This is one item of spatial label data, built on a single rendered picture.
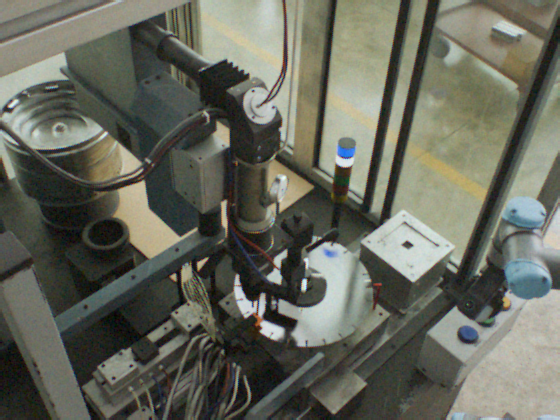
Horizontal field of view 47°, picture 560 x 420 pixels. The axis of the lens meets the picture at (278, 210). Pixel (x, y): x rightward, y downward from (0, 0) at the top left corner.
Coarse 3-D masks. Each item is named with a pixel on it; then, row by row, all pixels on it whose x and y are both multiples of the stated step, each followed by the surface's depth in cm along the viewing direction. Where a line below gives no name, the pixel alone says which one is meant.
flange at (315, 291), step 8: (312, 272) 157; (320, 272) 158; (312, 280) 154; (320, 280) 156; (296, 288) 154; (312, 288) 154; (320, 288) 154; (304, 296) 152; (312, 296) 152; (320, 296) 153; (304, 304) 151; (312, 304) 152
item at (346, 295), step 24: (312, 240) 166; (312, 264) 160; (336, 264) 161; (360, 264) 161; (240, 288) 155; (336, 288) 156; (360, 288) 156; (264, 312) 150; (288, 312) 150; (312, 312) 151; (336, 312) 151; (360, 312) 151; (288, 336) 146; (312, 336) 146; (336, 336) 146
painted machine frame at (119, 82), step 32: (128, 32) 117; (96, 64) 135; (128, 64) 124; (160, 64) 127; (96, 96) 141; (128, 96) 131; (160, 96) 111; (192, 96) 111; (128, 128) 135; (160, 128) 111; (160, 192) 127; (0, 224) 144; (192, 224) 130; (160, 256) 148; (192, 256) 152; (128, 288) 142; (0, 320) 156; (64, 320) 135; (96, 320) 139; (0, 352) 162
